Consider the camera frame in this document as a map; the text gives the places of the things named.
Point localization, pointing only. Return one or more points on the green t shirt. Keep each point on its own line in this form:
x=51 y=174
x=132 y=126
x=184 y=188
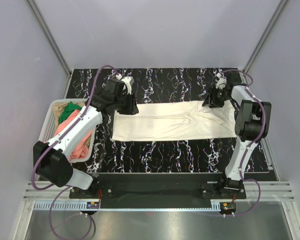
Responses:
x=69 y=109

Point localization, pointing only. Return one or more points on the beige t shirt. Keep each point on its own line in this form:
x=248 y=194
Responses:
x=57 y=108

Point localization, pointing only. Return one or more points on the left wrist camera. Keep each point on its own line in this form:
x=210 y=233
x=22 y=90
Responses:
x=128 y=81

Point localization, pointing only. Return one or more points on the left small circuit board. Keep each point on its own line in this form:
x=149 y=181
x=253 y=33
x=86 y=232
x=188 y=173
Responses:
x=93 y=205

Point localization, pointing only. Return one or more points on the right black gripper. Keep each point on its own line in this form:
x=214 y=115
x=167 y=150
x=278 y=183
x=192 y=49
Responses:
x=214 y=103

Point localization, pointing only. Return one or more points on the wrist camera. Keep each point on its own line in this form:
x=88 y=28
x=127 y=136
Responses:
x=128 y=81
x=221 y=81

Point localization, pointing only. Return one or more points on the right aluminium frame post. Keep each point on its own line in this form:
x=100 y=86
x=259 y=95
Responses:
x=266 y=33

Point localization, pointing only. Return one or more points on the aluminium frame post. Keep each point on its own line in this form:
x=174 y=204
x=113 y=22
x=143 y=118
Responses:
x=266 y=33
x=48 y=35

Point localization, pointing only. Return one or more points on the left aluminium frame post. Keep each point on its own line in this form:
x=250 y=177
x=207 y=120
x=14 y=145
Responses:
x=48 y=35

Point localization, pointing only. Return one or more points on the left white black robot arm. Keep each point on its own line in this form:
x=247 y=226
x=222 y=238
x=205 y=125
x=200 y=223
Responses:
x=51 y=158

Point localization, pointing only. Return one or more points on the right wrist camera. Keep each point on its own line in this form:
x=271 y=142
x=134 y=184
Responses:
x=221 y=81

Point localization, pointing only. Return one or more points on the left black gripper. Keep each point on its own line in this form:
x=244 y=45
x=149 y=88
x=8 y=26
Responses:
x=132 y=108

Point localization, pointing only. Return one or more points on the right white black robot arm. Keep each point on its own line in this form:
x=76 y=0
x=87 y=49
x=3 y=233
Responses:
x=251 y=124

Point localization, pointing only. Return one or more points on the small circuit board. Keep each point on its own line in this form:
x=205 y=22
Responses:
x=93 y=205
x=228 y=205

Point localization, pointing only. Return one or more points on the aluminium front rail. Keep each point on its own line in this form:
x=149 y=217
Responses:
x=266 y=190

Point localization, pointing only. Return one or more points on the white slotted cable duct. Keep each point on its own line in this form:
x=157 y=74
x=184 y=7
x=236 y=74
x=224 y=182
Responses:
x=62 y=205

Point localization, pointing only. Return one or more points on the white plastic laundry basket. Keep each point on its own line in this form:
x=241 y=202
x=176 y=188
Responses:
x=49 y=126

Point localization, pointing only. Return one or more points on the right small circuit board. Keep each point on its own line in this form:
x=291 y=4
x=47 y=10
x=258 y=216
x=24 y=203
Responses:
x=228 y=205

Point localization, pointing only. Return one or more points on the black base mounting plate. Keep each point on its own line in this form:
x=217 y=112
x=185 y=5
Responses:
x=160 y=190

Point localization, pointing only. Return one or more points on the cream white t shirt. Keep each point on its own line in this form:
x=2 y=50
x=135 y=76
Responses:
x=177 y=121

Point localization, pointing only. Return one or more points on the salmon pink t shirt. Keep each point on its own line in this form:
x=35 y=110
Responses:
x=81 y=151

